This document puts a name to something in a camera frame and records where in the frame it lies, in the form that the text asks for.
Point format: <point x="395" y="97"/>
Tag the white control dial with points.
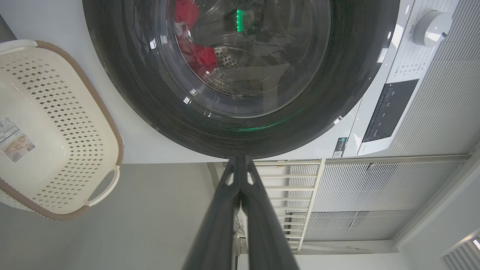
<point x="431" y="28"/>

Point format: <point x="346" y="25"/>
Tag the red and white garment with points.
<point x="187" y="15"/>

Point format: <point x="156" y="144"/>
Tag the blue energy label sticker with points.
<point x="340" y="147"/>

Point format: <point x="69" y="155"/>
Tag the white metal railing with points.
<point x="311" y="187"/>

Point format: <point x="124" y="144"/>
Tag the grey slatted panel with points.
<point x="375" y="195"/>

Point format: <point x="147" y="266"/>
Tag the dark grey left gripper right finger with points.
<point x="264" y="232"/>

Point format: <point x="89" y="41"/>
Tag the printed product label sticker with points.
<point x="15" y="142"/>

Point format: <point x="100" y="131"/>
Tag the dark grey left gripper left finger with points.
<point x="215" y="232"/>

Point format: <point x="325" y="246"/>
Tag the black washing machine control panel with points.
<point x="390" y="112"/>

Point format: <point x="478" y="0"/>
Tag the black round glass washer door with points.
<point x="150" y="75"/>

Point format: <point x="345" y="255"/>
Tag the cream perforated laundry basket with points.
<point x="63" y="127"/>

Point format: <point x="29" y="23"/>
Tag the white washing machine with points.
<point x="56" y="22"/>

